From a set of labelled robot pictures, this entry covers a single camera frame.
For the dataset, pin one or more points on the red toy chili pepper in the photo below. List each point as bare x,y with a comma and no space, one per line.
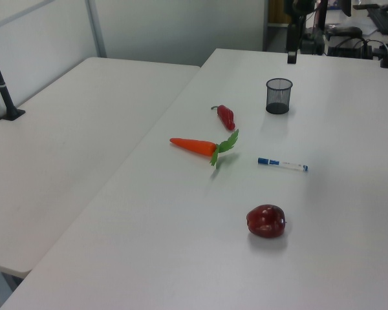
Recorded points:
226,117

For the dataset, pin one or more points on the dark red toy apple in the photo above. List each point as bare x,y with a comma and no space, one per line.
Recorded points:
265,221

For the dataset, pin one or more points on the black keyboard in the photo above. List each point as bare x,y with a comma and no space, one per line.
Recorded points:
381,17

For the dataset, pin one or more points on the black desk device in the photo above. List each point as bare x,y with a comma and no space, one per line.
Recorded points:
344,32

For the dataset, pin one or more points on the grey partition frame post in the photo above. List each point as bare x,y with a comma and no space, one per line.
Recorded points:
95,29

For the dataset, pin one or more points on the black mesh pen cup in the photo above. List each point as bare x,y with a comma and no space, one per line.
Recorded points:
279,97

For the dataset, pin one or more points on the dark robot gripper body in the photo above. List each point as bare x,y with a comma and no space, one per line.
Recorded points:
293,37

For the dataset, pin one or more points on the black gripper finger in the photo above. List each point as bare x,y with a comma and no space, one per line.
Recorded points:
289,58
294,58

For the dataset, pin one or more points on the orange toy carrot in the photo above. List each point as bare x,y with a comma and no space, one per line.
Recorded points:
195,146

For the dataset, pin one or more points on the black camera stand pole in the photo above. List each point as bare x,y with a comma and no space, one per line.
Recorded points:
3,90

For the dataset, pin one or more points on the blue and white marker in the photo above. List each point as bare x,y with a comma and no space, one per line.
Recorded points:
283,164

